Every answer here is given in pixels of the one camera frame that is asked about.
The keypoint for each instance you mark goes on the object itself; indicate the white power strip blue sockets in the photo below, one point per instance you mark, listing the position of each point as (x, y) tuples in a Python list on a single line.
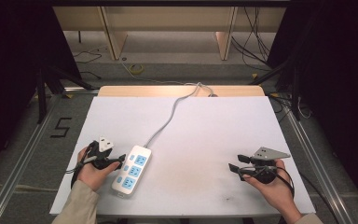
[(132, 171)]

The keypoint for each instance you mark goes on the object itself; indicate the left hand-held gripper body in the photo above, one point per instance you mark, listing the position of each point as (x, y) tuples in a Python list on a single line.
[(97, 152)]

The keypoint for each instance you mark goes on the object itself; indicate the person's left hand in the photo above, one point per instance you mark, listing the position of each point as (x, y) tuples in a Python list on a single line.
[(91, 175)]

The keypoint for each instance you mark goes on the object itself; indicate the yellow tape roll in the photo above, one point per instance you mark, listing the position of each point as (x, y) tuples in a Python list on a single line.
[(136, 69)]

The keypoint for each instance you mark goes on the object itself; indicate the dark curtain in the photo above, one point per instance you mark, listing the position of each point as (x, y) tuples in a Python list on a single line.
[(12, 62), (338, 77)]

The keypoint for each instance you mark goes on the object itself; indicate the person's right hand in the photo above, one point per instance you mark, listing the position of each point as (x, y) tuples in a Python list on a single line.
[(279, 193)]

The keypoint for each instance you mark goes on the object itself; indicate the white board table cover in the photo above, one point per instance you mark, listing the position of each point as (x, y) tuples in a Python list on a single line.
[(205, 133)]

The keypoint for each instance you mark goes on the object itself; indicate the light wooden shelf unit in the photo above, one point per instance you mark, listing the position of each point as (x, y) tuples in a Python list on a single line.
[(174, 21)]

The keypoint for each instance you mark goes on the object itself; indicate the aluminium floor rail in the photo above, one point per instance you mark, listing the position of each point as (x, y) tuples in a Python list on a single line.
[(317, 161), (21, 158)]

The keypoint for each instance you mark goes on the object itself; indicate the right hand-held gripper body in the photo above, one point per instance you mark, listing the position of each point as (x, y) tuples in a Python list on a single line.
[(265, 166)]

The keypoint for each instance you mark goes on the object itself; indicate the black metal stand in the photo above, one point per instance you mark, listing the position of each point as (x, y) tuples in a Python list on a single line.
[(295, 90), (54, 82)]

